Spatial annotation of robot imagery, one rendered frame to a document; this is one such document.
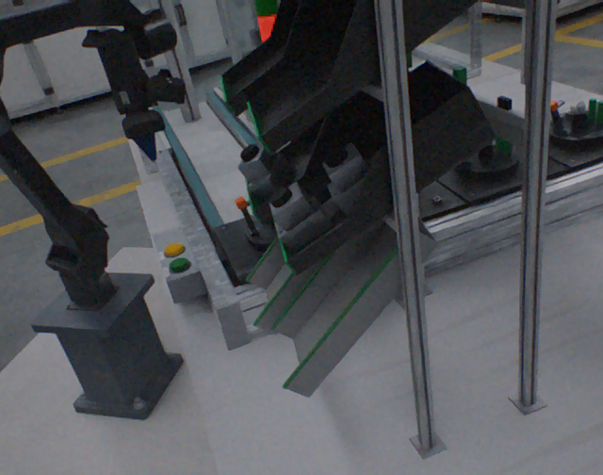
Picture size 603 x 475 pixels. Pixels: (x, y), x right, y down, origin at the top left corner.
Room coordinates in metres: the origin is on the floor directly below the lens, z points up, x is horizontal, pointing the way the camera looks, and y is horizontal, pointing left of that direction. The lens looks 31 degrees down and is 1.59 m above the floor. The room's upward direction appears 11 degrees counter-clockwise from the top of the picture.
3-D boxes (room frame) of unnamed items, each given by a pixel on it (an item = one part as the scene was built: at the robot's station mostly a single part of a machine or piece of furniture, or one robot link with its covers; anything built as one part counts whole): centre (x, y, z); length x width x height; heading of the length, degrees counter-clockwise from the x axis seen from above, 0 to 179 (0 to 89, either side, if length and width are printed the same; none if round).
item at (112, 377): (0.84, 0.36, 0.96); 0.15 x 0.15 x 0.20; 67
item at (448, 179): (1.21, -0.44, 1.01); 0.24 x 0.24 x 0.13; 14
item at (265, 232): (1.08, 0.05, 0.98); 0.14 x 0.14 x 0.02
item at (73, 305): (0.84, 0.36, 1.09); 0.07 x 0.07 x 0.06; 67
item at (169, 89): (1.01, 0.18, 1.34); 0.07 x 0.07 x 0.06; 16
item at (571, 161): (1.27, -0.67, 1.01); 0.24 x 0.24 x 0.13; 14
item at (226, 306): (1.31, 0.26, 0.91); 0.89 x 0.06 x 0.11; 14
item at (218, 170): (1.38, 0.10, 0.91); 0.84 x 0.28 x 0.10; 14
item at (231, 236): (1.08, 0.05, 0.96); 0.24 x 0.24 x 0.02; 14
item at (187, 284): (1.11, 0.28, 0.93); 0.21 x 0.07 x 0.06; 14
